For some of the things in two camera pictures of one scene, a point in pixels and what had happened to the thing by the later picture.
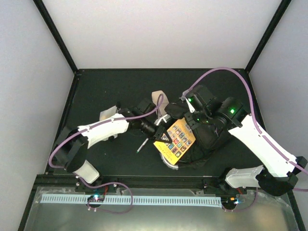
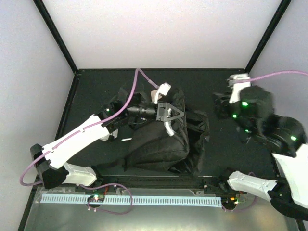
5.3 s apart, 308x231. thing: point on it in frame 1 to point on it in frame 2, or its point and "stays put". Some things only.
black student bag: x=207 y=142 to x=150 y=147
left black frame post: x=44 y=12 stays put
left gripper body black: x=159 y=131 to x=160 y=110
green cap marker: x=138 y=150 to x=126 y=139
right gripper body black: x=194 y=123 to x=223 y=106
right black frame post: x=279 y=15 stays put
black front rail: x=211 y=182 stays put
